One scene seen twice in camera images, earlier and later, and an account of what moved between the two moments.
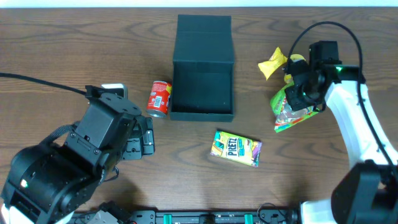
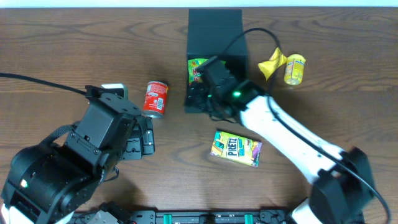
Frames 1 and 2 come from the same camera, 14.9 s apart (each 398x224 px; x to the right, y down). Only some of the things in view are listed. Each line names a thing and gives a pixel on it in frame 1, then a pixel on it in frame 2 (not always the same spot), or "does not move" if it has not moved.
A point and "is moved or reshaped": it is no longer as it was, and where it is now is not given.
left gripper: [144, 135] does not move
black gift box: [202, 74] is moved or reshaped
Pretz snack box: [233, 147] does not move
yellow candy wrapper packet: [277, 58] does not move
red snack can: [158, 101] is moved or reshaped
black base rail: [112, 213] does not move
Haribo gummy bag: [285, 116] -> [194, 74]
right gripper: [296, 98] -> [199, 92]
